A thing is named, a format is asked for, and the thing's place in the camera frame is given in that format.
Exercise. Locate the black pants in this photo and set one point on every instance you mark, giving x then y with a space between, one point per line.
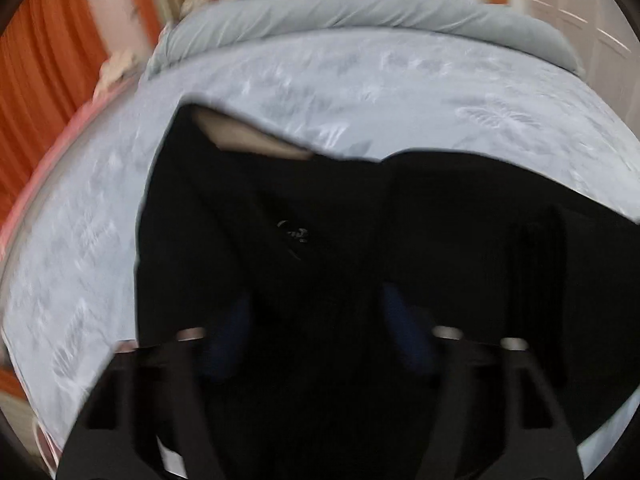
234 212

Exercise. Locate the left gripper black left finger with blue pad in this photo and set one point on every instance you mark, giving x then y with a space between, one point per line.
173 392

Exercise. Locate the butterfly print bedspread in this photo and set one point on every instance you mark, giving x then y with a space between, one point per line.
67 286

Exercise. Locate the white flower pillow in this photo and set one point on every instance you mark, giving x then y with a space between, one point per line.
116 68

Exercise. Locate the grey folded duvet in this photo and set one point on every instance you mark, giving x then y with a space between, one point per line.
224 23

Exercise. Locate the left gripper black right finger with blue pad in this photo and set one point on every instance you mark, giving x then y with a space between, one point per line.
471 402

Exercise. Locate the small plush toy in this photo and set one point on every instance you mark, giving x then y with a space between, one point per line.
189 6

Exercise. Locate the orange curtain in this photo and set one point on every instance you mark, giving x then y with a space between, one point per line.
51 55

